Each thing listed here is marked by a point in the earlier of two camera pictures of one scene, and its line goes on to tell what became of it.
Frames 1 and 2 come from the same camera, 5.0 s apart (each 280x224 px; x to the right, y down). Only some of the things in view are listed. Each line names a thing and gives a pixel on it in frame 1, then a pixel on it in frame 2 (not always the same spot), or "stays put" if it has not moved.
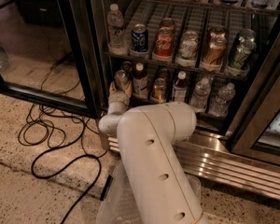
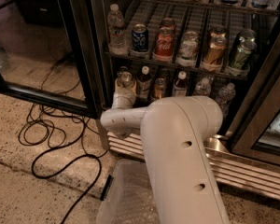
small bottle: x=120 y=79 stays put
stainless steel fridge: x=221 y=50 stays put
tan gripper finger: x=113 y=89 → x=117 y=88
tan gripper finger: x=128 y=91 → x=134 y=87
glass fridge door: x=36 y=49 stays put
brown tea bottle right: x=180 y=88 stays put
